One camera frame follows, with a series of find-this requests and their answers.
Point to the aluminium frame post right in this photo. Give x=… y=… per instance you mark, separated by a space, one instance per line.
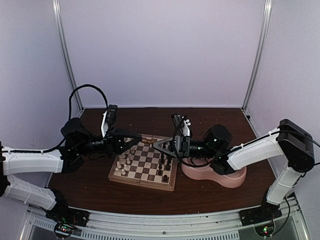
x=263 y=34

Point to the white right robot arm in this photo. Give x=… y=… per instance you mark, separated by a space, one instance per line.
x=288 y=140

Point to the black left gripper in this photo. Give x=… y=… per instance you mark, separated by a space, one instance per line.
x=113 y=141

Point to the dark chess piece eleventh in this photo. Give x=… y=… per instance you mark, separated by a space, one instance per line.
x=165 y=178

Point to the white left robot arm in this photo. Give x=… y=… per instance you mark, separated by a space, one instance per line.
x=20 y=161

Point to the white chess pieces row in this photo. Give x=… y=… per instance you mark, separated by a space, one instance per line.
x=124 y=162

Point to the pink plastic double bowl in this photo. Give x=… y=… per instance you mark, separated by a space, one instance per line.
x=228 y=169

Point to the aluminium frame post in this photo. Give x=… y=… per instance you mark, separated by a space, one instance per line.
x=63 y=43
x=263 y=34

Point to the aluminium frame post left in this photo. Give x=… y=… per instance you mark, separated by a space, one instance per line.
x=63 y=43

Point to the dark tall chess piece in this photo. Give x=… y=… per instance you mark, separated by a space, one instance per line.
x=169 y=160

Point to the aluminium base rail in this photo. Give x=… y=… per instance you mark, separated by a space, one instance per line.
x=223 y=225

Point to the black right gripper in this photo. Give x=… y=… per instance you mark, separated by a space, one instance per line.
x=179 y=146

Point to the wooden chess board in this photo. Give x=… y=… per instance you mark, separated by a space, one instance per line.
x=143 y=172

